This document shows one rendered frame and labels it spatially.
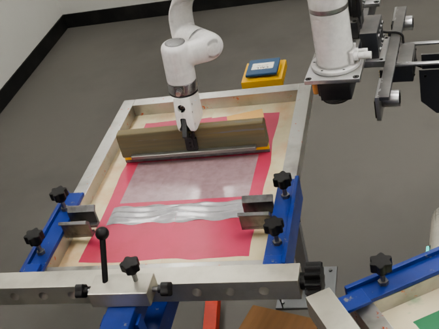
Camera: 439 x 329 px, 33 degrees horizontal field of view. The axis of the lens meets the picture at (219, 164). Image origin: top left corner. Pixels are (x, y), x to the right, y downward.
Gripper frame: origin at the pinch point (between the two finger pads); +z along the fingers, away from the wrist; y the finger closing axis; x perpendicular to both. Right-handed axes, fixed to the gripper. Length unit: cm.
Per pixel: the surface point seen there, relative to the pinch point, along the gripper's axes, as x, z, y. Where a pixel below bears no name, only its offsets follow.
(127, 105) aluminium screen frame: 26.6, 3.7, 25.6
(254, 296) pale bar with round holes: -25, -1, -58
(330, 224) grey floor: -26, 99, 84
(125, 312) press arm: -1, -3, -65
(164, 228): 1.7, 5.8, -29.8
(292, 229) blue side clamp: -30.2, -0.6, -37.3
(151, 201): 8.0, 6.2, -18.7
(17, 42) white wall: 192, 90, 263
